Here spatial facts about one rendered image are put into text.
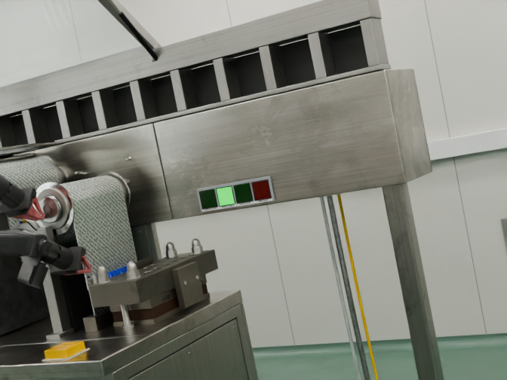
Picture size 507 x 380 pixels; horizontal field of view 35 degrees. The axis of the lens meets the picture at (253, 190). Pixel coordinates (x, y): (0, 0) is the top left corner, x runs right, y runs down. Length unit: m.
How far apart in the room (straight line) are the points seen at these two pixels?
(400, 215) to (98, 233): 0.85
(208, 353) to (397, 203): 0.67
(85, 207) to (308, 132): 0.65
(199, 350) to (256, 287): 2.89
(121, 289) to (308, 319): 2.94
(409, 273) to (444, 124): 2.24
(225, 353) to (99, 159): 0.74
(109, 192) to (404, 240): 0.86
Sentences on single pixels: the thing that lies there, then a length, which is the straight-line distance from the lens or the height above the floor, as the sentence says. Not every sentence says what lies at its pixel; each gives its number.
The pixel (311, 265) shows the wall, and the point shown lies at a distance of 4.90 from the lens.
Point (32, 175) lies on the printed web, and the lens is 2.53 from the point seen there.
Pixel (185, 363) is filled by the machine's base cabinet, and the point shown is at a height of 0.79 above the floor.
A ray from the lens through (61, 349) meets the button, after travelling 2.03.
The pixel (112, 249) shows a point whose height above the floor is 1.10.
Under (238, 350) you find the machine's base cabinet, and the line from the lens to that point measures 2.42.
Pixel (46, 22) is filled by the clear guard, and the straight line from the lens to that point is 2.54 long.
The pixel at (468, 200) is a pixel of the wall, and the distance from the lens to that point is 4.52.
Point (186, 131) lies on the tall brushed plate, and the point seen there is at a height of 1.39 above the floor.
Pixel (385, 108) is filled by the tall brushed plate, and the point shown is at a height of 1.34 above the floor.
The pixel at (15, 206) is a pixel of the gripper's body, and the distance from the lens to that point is 2.22.
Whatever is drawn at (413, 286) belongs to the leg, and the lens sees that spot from 2.36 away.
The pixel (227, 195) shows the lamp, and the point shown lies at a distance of 2.35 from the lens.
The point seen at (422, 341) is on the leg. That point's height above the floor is 0.67.
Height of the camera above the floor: 1.31
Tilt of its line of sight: 3 degrees down
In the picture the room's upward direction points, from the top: 11 degrees counter-clockwise
